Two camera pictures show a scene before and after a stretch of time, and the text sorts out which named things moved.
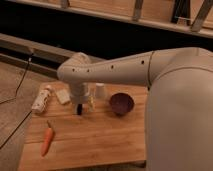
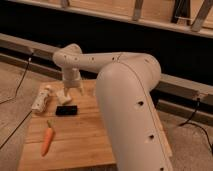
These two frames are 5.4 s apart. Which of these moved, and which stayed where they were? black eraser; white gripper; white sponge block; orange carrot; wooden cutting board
Moved: black eraser; white gripper
Stayed: white sponge block; orange carrot; wooden cutting board
